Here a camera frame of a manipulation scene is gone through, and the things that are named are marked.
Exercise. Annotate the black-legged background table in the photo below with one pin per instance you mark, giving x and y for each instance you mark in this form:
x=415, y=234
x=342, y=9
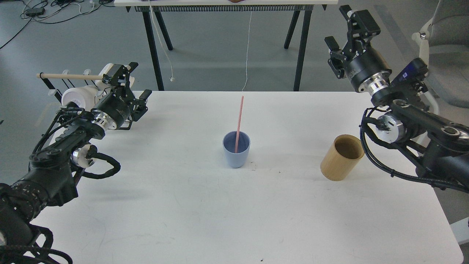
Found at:
x=209, y=23

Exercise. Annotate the black wire cup rack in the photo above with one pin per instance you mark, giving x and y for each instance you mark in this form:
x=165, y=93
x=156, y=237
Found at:
x=57, y=87

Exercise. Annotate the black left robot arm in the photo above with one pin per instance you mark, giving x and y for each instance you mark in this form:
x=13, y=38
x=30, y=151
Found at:
x=61, y=158

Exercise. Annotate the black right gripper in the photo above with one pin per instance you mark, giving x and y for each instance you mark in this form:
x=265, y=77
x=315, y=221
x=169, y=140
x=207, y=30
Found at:
x=364, y=66

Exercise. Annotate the bamboo wooden cup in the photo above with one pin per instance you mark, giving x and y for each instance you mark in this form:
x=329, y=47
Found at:
x=342, y=156

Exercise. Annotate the pink chopstick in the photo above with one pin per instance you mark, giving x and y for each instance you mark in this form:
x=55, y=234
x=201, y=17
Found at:
x=239, y=123

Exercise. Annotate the blue plastic cup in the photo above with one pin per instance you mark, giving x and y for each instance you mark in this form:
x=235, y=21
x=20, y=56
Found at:
x=236, y=160

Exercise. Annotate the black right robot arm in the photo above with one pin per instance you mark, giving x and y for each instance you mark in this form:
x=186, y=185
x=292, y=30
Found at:
x=399, y=119

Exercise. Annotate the grey office chair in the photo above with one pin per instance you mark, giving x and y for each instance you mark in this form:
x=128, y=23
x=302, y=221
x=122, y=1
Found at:
x=444, y=46

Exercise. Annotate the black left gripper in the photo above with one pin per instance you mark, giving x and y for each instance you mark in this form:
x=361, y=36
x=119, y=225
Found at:
x=118, y=112

